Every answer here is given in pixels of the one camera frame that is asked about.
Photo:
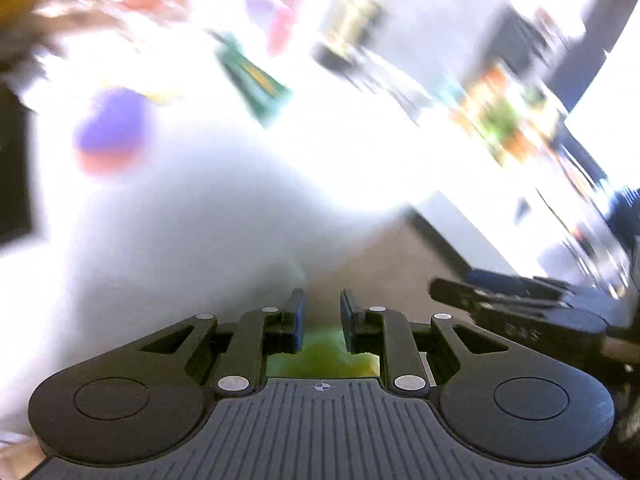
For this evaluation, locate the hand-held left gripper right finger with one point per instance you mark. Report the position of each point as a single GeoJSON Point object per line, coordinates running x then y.
{"type": "Point", "coordinates": [347, 320]}

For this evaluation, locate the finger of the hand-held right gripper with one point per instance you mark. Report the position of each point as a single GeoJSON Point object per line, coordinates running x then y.
{"type": "Point", "coordinates": [457, 295]}
{"type": "Point", "coordinates": [495, 282]}

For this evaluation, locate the green snack bag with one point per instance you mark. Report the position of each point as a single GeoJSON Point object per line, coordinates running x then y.
{"type": "Point", "coordinates": [502, 120]}

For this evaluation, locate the orange snack bag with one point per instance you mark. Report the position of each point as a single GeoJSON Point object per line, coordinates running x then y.
{"type": "Point", "coordinates": [492, 80]}

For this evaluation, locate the green snack packet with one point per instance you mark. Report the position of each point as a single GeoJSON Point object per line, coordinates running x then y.
{"type": "Point", "coordinates": [250, 77]}

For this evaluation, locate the black gas stove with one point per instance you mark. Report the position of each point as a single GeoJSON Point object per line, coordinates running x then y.
{"type": "Point", "coordinates": [12, 170]}

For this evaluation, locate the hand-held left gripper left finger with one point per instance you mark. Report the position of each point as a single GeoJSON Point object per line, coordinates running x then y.
{"type": "Point", "coordinates": [298, 320]}

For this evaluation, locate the purple orange sponge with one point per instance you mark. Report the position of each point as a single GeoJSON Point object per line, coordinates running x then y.
{"type": "Point", "coordinates": [112, 130]}

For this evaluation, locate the dark sauce bottle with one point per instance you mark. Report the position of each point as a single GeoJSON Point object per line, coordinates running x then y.
{"type": "Point", "coordinates": [347, 25]}

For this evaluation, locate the green trash bin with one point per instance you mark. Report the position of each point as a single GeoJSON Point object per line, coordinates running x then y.
{"type": "Point", "coordinates": [320, 360]}

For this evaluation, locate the pink purple packet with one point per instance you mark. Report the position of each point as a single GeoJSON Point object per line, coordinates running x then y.
{"type": "Point", "coordinates": [272, 20]}

